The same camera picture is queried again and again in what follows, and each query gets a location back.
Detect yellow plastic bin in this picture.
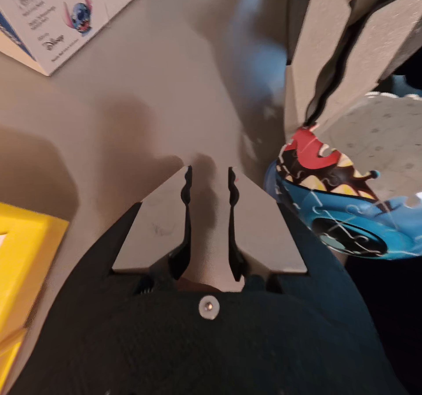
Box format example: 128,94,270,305
0,202,70,395

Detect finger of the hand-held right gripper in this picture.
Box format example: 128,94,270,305
305,0,422,132
284,0,352,132

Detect blue puzzle ball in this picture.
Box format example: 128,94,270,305
275,92,422,261

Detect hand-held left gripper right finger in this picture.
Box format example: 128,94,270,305
227,166,308,282

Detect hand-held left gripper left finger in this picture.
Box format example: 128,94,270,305
111,165,193,281

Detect printed puzzle box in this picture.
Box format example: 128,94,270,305
0,0,162,77

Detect blue round ball stand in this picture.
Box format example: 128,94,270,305
264,161,284,204

